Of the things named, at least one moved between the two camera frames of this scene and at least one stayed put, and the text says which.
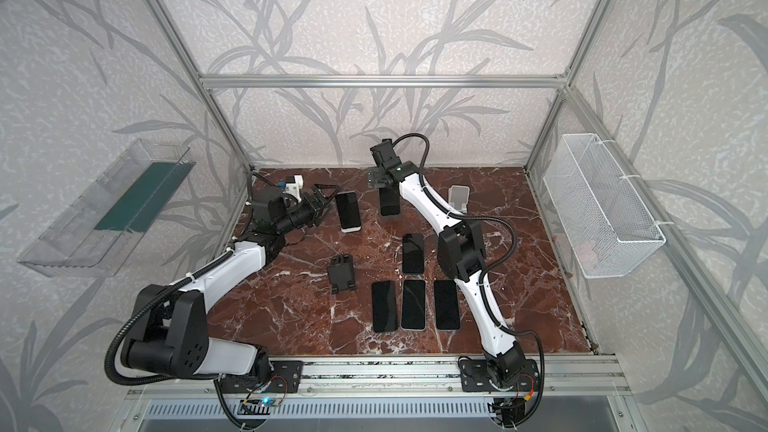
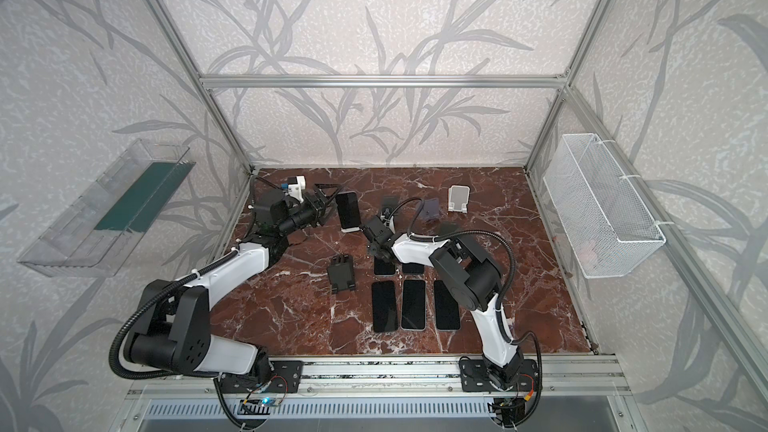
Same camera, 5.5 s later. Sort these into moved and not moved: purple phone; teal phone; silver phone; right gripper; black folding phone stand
Moved: teal phone; right gripper
Not moved: black folding phone stand; purple phone; silver phone
